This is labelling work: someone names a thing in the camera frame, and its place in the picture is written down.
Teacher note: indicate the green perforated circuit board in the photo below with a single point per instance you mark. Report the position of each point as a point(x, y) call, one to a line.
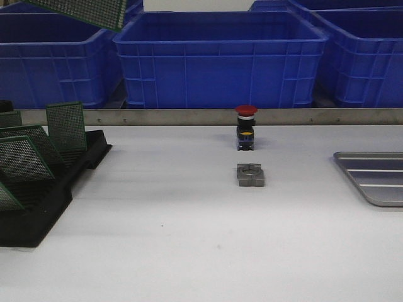
point(107, 14)
point(22, 162)
point(10, 119)
point(8, 200)
point(66, 126)
point(39, 138)

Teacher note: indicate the black slotted board rack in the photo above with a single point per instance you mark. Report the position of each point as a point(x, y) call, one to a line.
point(45, 201)

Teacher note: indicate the metal tray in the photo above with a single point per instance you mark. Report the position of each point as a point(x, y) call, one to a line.
point(376, 175)

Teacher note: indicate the red emergency stop button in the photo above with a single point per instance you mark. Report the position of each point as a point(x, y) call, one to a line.
point(245, 124)

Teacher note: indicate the grey square mounting block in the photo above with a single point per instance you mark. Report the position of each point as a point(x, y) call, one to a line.
point(250, 175)

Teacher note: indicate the blue plastic crate centre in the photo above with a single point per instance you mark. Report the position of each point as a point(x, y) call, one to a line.
point(219, 60)

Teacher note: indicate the blue plastic crate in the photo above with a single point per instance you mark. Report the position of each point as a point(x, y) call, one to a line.
point(219, 60)
point(361, 66)
point(50, 58)

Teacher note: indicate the blue crate rear right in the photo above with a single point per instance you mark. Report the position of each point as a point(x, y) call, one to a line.
point(306, 6)

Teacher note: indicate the blue plastic crate left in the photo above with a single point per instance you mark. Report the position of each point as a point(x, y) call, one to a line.
point(50, 58)

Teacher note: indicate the blue plastic crate right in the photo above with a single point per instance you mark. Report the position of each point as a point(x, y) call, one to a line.
point(361, 66)

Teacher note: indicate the steel shelf rail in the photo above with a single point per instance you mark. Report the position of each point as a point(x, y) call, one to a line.
point(228, 117)

